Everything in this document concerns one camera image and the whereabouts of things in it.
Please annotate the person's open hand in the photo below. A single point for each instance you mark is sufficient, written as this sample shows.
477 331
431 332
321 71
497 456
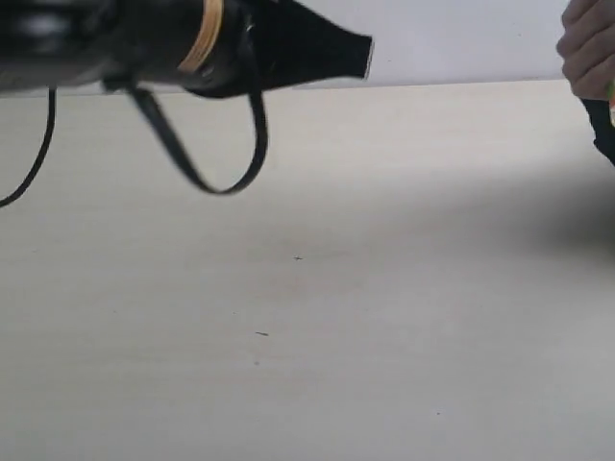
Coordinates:
587 47

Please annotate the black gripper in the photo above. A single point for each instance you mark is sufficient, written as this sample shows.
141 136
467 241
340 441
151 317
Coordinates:
292 44

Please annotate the black sleeved forearm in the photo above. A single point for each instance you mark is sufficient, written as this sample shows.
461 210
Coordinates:
604 133

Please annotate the square clear bottle white label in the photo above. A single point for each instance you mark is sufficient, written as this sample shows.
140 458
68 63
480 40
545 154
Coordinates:
611 102

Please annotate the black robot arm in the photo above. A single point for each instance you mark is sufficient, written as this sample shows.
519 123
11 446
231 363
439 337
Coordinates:
210 48

